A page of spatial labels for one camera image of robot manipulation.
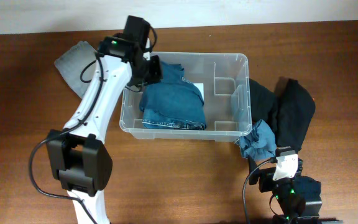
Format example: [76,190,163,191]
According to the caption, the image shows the dark blue jeans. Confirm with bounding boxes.
[139,62,207,130]

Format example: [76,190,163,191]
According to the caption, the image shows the light blue jeans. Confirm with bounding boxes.
[54,41,96,98]

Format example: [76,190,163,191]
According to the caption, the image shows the black garment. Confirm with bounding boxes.
[275,79,316,152]
[249,79,278,128]

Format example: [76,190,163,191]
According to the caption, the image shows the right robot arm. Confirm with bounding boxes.
[242,157,343,224]

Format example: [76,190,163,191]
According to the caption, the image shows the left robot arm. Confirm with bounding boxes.
[28,16,162,223]

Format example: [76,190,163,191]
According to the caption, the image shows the crumpled blue cloth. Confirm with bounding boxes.
[235,119,277,161]

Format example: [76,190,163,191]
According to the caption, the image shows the white label in bin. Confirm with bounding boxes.
[194,83,204,101]

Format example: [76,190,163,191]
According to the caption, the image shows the clear plastic storage bin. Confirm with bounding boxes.
[119,52,252,142]

